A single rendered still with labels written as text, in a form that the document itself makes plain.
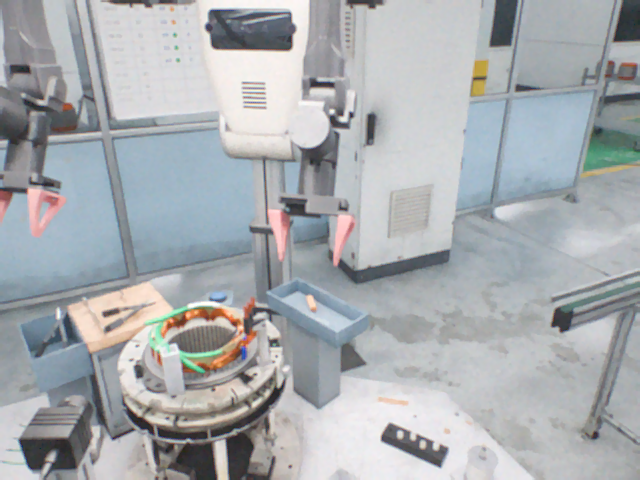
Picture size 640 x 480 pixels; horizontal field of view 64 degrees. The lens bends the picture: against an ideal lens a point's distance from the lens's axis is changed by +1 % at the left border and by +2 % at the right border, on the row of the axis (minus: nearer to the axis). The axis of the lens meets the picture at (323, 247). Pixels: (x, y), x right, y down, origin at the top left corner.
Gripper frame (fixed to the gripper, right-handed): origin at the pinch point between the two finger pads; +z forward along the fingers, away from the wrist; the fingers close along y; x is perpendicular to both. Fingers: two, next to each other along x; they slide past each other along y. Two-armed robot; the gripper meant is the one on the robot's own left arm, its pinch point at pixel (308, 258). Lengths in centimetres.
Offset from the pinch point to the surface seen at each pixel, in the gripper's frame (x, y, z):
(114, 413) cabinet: 39, -50, 39
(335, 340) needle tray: 39.2, 0.8, 16.1
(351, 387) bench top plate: 65, 3, 31
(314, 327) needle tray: 42.5, -4.8, 14.1
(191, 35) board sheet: 181, -113, -125
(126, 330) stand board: 32, -45, 19
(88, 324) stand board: 32, -55, 18
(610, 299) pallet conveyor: 124, 89, -1
